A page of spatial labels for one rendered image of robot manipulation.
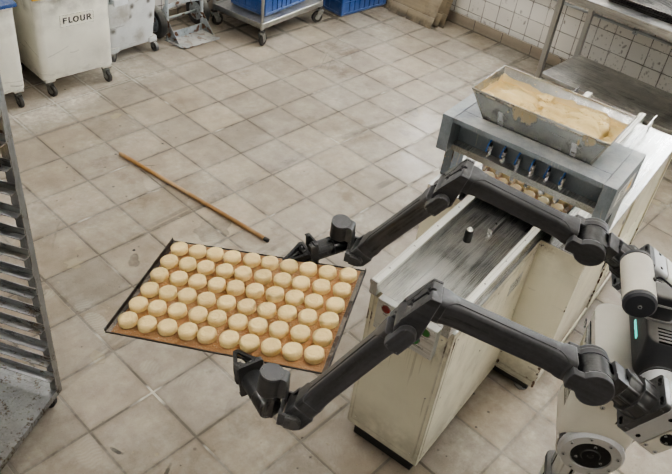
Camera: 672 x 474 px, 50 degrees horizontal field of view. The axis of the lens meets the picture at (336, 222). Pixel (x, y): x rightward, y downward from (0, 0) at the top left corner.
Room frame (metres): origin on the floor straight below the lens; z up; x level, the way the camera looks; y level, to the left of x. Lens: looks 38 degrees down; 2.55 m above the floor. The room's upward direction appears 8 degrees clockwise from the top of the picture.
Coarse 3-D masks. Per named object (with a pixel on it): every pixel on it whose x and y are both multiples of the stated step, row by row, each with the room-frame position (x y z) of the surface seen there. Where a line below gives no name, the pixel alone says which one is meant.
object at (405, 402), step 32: (480, 224) 2.31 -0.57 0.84; (448, 256) 2.09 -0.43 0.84; (480, 256) 2.11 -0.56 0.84; (384, 288) 1.86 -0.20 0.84; (416, 288) 1.89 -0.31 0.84; (448, 288) 1.91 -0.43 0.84; (512, 288) 2.12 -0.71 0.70; (448, 352) 1.69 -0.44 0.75; (480, 352) 2.00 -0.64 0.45; (384, 384) 1.79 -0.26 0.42; (416, 384) 1.73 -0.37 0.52; (448, 384) 1.76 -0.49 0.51; (352, 416) 1.85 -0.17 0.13; (384, 416) 1.78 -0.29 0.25; (416, 416) 1.71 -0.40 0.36; (448, 416) 1.87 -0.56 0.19; (384, 448) 1.79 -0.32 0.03; (416, 448) 1.69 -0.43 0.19
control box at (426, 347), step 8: (384, 296) 1.83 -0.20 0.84; (384, 304) 1.80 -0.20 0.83; (392, 304) 1.79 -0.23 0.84; (376, 312) 1.81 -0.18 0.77; (384, 312) 1.79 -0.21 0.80; (376, 320) 1.81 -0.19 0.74; (432, 328) 1.70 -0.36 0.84; (440, 328) 1.71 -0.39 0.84; (424, 336) 1.70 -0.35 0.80; (432, 336) 1.69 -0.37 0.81; (416, 344) 1.72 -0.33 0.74; (424, 344) 1.70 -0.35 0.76; (432, 344) 1.69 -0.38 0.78; (416, 352) 1.71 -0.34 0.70; (424, 352) 1.70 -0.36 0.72; (432, 352) 1.69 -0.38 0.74
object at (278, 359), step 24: (216, 264) 1.54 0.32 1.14; (240, 264) 1.55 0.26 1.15; (264, 288) 1.45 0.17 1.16; (288, 288) 1.45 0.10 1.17; (144, 312) 1.33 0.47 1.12; (144, 336) 1.25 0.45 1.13; (168, 336) 1.25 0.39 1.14; (240, 336) 1.26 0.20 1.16; (264, 336) 1.26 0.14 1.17; (288, 336) 1.27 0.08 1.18; (312, 336) 1.27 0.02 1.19; (264, 360) 1.18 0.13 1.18
